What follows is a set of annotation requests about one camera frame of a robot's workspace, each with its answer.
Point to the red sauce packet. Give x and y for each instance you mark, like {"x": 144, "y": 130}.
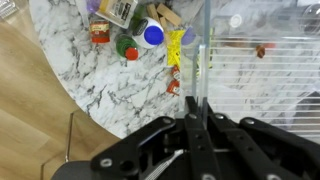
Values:
{"x": 176, "y": 73}
{"x": 173, "y": 88}

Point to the clear labelled food package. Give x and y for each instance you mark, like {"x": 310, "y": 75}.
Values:
{"x": 116, "y": 11}

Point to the yellow printed packet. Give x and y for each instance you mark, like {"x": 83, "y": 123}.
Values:
{"x": 175, "y": 46}

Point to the white bottle blue cap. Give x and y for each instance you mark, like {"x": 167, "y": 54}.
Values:
{"x": 150, "y": 33}

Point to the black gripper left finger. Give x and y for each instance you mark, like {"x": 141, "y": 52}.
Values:
{"x": 196, "y": 146}

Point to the green bottle red cap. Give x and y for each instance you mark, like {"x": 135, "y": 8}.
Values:
{"x": 126, "y": 46}

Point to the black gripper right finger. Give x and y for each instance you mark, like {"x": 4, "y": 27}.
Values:
{"x": 260, "y": 150}

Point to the small brown food piece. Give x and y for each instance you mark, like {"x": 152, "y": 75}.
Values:
{"x": 260, "y": 51}

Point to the clear plastic cup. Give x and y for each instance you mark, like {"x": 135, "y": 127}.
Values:
{"x": 311, "y": 18}

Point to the wooden block stick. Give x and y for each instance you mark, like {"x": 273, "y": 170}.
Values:
{"x": 164, "y": 31}
{"x": 169, "y": 14}
{"x": 153, "y": 12}

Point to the purple plastic cup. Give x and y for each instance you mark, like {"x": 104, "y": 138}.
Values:
{"x": 93, "y": 5}

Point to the small red can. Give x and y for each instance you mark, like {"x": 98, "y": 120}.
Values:
{"x": 100, "y": 31}

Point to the purple plastic piece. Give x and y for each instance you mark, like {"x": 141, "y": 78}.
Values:
{"x": 188, "y": 36}

